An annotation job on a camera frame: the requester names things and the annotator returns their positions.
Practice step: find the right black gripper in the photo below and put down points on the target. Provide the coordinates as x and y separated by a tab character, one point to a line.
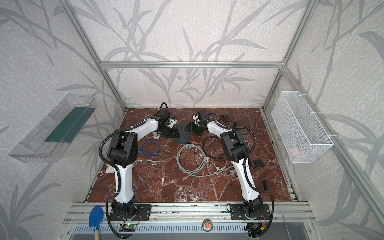
196	128

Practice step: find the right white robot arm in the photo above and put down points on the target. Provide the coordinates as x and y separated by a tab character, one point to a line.
236	151

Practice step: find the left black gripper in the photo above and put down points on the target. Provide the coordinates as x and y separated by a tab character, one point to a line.
169	130

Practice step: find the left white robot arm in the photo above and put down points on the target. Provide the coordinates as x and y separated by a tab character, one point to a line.
120	150

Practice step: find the white wire mesh basket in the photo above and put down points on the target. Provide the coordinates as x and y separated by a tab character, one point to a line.
299	126

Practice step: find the black power adapter with cable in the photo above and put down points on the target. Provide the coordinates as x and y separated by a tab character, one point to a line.
225	120

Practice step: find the white plush toy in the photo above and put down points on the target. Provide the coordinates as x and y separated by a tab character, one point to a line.
110	170

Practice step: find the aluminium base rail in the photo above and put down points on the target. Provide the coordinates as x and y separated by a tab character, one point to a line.
197	212

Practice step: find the red round button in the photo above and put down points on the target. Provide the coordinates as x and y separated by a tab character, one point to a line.
207	225

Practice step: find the grey phone slab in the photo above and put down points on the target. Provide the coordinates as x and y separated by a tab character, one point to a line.
156	135

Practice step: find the pink item in basket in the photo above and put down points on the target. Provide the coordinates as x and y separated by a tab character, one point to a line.
295	153

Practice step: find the clear plastic wall bin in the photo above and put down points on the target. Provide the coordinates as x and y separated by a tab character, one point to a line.
47	142

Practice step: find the green circuit board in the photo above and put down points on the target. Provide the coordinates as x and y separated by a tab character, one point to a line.
127	227

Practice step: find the blue shovel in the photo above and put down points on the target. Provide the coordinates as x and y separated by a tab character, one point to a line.
95	218

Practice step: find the dark grey network switch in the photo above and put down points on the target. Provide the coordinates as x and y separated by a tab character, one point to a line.
184	135

